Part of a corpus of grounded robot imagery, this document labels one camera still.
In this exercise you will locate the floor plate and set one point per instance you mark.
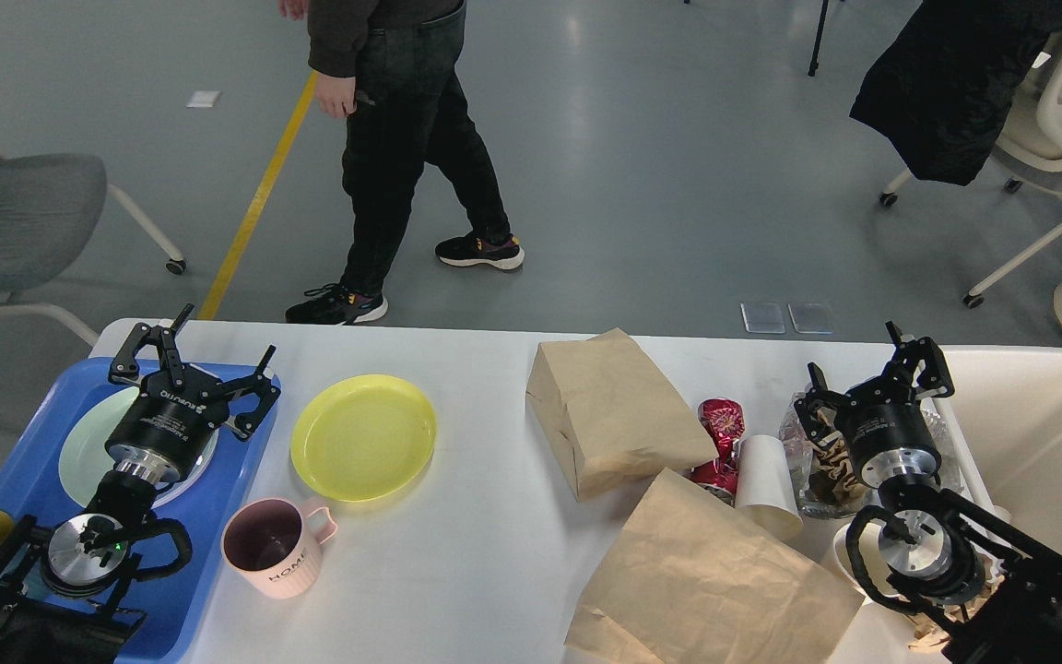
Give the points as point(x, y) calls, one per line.
point(811, 318)
point(763, 318)

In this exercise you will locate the white paper cup lying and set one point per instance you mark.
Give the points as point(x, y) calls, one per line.
point(764, 489)

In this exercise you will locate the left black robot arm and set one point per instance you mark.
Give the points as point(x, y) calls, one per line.
point(119, 491)

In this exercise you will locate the right floor plate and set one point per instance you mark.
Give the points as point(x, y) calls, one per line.
point(811, 318)

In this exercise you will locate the crumpled brown paper ball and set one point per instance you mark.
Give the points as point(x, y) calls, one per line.
point(929, 637)

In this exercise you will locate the pink HOME mug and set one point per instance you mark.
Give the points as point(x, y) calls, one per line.
point(276, 544)

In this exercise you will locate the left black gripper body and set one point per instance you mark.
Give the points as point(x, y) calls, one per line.
point(164, 432)

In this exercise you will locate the black stand leg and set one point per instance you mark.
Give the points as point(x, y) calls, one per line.
point(815, 53)

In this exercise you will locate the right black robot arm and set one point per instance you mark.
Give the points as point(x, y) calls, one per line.
point(923, 549)

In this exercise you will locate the upper brown paper bag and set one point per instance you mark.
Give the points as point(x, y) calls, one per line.
point(610, 415)

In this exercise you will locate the clear bag with brown paper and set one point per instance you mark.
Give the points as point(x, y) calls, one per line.
point(822, 475)

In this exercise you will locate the white plastic bin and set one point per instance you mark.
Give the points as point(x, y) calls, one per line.
point(1008, 401)

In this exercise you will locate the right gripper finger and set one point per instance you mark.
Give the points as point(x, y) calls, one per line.
point(818, 409)
point(917, 369)

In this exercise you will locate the lower brown paper bag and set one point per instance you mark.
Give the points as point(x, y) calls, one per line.
point(690, 580)

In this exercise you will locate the black jacket on chair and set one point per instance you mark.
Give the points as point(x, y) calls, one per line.
point(942, 91)

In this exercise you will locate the grey office chair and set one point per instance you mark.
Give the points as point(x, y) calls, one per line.
point(50, 205)

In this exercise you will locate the left floor plate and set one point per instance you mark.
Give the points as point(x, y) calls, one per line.
point(763, 318)

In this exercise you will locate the yellow plastic plate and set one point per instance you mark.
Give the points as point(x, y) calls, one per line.
point(364, 438)

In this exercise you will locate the red crumpled snack wrapper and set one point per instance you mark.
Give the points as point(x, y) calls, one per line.
point(723, 420)

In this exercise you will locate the white paper cup upright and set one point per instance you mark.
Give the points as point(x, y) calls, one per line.
point(844, 563)

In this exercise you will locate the pale green plate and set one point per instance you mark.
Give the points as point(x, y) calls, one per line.
point(84, 461)

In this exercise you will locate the person in black clothes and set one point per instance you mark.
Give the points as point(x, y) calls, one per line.
point(387, 69)

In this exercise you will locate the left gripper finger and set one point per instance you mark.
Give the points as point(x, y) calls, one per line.
point(124, 368)
point(258, 383)

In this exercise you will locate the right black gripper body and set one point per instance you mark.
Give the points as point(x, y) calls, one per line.
point(887, 440)

